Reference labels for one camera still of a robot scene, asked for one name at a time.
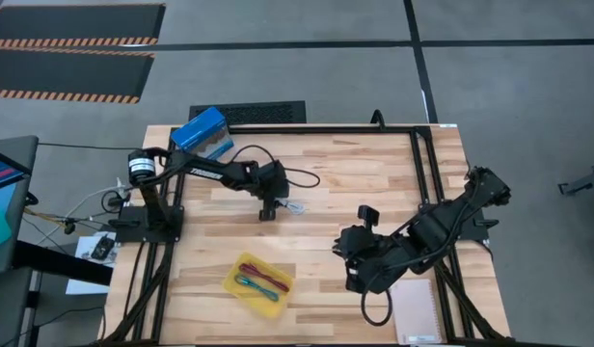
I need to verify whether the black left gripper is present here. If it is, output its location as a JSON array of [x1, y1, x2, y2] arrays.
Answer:
[[251, 160, 291, 223]]

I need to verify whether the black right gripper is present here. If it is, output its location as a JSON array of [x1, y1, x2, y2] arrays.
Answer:
[[333, 226, 394, 271]]

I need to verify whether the white USB cable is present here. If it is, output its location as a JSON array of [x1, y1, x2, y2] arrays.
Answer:
[[279, 199, 307, 216]]

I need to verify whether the red braided USB cable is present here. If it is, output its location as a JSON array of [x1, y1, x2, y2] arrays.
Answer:
[[237, 262, 291, 294]]

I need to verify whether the teal braided USB cable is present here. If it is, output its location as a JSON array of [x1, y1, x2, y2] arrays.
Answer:
[[233, 273, 281, 304]]

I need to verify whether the yellow plastic tray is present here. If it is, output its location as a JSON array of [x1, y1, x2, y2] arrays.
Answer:
[[223, 251, 295, 319]]

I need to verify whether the pink spiral notebook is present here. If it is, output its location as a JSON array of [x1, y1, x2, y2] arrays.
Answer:
[[389, 278, 444, 346]]

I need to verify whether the black floor vent grille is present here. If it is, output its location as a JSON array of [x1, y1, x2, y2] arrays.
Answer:
[[188, 99, 308, 125]]

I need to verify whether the blue cardboard box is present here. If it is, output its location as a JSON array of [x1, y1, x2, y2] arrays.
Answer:
[[170, 106, 234, 161]]

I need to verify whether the small black device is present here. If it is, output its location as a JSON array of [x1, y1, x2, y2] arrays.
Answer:
[[90, 234, 116, 262]]

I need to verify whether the white paper sheet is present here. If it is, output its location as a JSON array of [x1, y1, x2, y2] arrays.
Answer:
[[65, 230, 118, 296]]

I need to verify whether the black side desk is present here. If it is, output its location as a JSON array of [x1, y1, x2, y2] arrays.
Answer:
[[0, 240, 114, 347]]

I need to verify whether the grey metal stand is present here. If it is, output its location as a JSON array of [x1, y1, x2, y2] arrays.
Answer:
[[557, 164, 594, 197]]

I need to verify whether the black hazard-striped floor mat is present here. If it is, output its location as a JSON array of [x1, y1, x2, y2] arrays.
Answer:
[[0, 3, 167, 49], [0, 46, 156, 105]]

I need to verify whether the computer monitor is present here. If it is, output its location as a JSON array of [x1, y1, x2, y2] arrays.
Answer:
[[0, 135, 41, 276]]

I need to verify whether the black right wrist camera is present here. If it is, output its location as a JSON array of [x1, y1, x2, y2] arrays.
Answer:
[[357, 204, 380, 230]]

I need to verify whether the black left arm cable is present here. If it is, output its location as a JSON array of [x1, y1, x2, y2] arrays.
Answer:
[[229, 144, 321, 189]]

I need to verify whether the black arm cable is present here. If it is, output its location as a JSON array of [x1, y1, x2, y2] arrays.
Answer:
[[229, 144, 321, 189], [360, 286, 393, 328]]

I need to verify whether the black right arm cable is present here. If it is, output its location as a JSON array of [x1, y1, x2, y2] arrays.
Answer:
[[360, 286, 393, 328]]

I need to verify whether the black aluminium table frame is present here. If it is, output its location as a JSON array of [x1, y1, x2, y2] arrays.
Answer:
[[98, 123, 515, 346]]

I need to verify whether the thin black floor cable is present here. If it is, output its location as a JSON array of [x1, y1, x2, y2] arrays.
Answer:
[[38, 142, 144, 151]]

